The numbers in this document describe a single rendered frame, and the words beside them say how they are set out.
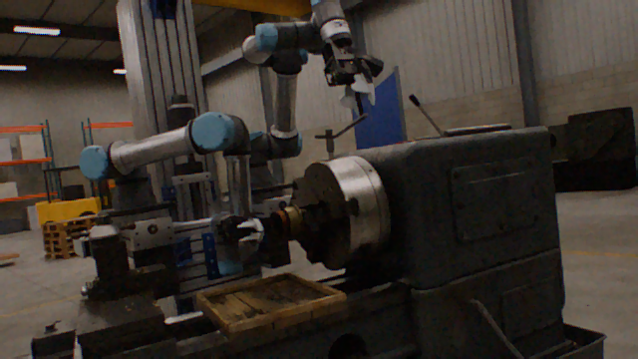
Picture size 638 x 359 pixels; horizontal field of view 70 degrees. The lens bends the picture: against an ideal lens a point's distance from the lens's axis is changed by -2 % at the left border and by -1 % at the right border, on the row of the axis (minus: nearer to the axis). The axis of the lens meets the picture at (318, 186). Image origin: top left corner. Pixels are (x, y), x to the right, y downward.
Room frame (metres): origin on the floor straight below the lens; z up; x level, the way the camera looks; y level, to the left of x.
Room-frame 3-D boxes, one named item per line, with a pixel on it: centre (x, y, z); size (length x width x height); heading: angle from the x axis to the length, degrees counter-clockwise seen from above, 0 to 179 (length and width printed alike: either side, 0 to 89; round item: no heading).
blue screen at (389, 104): (8.21, -1.09, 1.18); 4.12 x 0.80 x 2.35; 4
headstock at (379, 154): (1.53, -0.40, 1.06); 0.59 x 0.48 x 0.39; 116
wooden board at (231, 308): (1.22, 0.18, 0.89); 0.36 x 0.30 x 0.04; 26
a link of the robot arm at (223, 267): (1.47, 0.30, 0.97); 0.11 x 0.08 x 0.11; 168
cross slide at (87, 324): (1.08, 0.51, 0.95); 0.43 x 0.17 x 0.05; 26
